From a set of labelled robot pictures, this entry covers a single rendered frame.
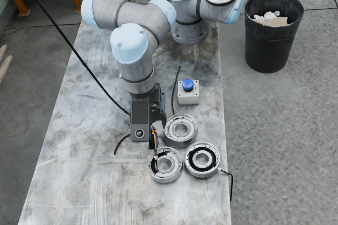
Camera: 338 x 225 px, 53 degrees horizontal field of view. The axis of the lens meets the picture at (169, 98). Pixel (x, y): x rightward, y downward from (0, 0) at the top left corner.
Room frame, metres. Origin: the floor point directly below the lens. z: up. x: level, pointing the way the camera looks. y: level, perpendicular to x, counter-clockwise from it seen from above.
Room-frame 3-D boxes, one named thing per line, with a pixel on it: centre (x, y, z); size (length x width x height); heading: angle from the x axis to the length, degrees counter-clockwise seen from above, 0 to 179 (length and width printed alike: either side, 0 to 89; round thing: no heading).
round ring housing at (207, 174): (0.46, -0.06, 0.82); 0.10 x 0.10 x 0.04
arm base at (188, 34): (1.05, -0.13, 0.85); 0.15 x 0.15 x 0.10
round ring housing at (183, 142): (0.58, -0.02, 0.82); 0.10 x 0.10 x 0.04
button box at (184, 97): (0.73, -0.07, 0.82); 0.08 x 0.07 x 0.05; 169
